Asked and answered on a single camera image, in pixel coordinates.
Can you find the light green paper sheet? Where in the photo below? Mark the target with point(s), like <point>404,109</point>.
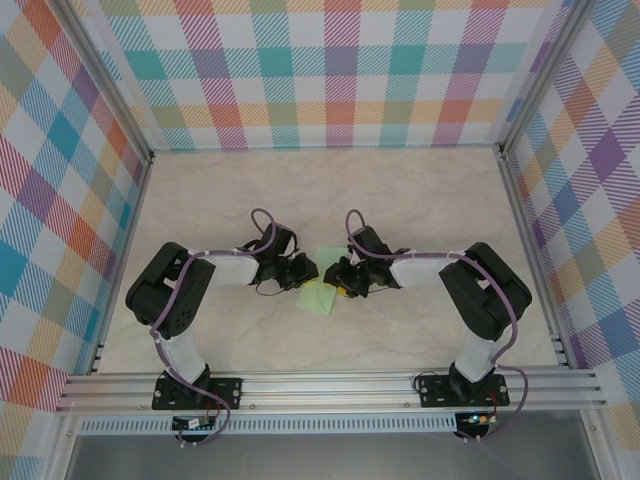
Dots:
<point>315,300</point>

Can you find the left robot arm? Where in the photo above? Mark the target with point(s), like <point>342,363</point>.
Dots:
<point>170,295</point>

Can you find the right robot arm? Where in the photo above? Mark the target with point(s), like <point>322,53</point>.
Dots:
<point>480,300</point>

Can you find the grey metal panel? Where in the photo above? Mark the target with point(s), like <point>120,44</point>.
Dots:
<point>325,457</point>

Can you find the small black circuit board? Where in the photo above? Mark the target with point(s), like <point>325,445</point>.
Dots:
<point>190,424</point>

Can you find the circuit board with yellow connector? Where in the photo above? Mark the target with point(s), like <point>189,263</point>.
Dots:
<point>480,419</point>

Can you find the long aluminium mounting rail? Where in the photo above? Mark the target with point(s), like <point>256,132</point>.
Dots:
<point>325,390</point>

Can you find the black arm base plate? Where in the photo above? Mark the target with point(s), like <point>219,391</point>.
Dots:
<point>230,391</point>
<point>432,392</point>

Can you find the aluminium table side rail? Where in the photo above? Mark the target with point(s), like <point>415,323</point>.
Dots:
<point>532,250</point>
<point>137,200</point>

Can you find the aluminium frame post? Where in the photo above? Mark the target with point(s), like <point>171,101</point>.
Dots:
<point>542,80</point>
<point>108,80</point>

